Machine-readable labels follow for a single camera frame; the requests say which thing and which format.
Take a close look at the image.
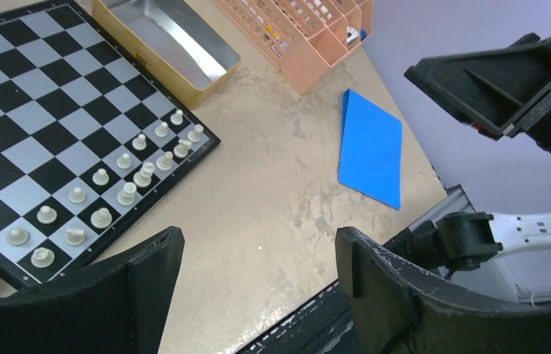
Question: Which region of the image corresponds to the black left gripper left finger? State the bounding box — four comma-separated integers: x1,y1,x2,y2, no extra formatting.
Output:
0,226,185,353

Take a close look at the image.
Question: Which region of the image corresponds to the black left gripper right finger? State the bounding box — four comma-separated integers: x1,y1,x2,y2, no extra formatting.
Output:
335,226,551,353

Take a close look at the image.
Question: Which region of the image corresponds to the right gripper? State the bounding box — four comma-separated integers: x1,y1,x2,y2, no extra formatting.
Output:
404,32,551,153

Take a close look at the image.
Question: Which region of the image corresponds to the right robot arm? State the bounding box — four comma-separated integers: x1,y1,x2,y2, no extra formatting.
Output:
335,33,551,353

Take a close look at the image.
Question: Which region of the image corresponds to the white bishop chess piece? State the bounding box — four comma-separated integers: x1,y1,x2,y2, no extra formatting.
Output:
90,207,113,229
156,151,174,171

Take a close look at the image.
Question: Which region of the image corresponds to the white pawn chess piece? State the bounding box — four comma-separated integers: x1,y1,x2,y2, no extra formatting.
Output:
170,109,184,126
154,122,169,138
131,133,148,151
116,153,132,170
36,205,58,224

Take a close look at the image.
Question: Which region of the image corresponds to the yellow tray of white pieces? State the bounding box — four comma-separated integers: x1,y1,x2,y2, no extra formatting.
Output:
92,0,241,109

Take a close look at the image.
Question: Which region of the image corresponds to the black base bar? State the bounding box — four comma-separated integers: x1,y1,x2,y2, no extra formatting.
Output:
237,281,361,354

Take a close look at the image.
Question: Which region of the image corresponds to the blue flat sheet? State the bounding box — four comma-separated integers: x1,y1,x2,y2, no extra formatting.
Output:
338,88,403,210

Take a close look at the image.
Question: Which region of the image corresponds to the black and white chessboard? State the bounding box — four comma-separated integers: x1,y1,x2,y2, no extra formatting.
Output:
0,1,220,289

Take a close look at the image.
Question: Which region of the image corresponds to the orange file organizer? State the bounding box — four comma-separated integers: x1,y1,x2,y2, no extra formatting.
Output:
217,0,374,94

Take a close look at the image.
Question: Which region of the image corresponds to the aluminium frame rail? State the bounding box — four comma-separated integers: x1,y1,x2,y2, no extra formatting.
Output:
403,184,476,232

